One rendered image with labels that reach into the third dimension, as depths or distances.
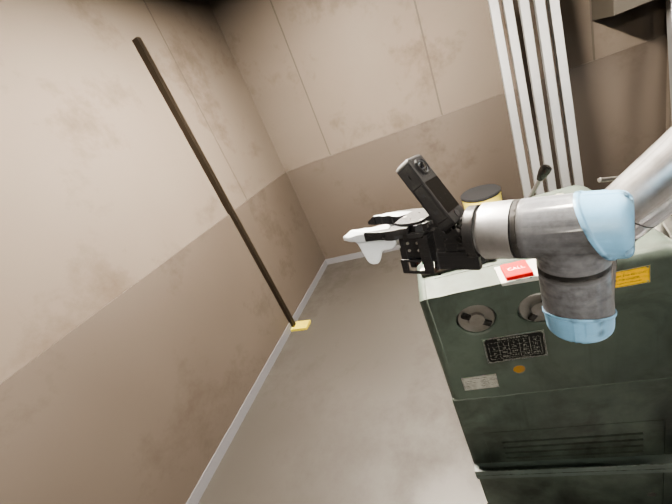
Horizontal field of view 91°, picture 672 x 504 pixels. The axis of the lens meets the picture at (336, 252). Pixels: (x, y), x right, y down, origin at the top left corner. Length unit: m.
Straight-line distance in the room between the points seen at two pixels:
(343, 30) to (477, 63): 1.23
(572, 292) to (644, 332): 0.65
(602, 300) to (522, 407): 0.77
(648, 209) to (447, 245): 0.24
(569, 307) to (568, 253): 0.08
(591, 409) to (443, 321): 0.52
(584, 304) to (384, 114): 3.23
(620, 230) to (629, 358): 0.76
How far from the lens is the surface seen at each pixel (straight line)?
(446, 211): 0.47
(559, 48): 3.35
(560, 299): 0.48
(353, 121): 3.65
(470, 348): 1.02
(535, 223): 0.43
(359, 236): 0.52
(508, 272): 0.92
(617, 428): 1.36
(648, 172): 0.55
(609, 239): 0.43
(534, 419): 1.27
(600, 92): 3.75
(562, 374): 1.15
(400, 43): 3.54
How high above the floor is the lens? 1.78
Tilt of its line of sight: 23 degrees down
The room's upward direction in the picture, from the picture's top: 23 degrees counter-clockwise
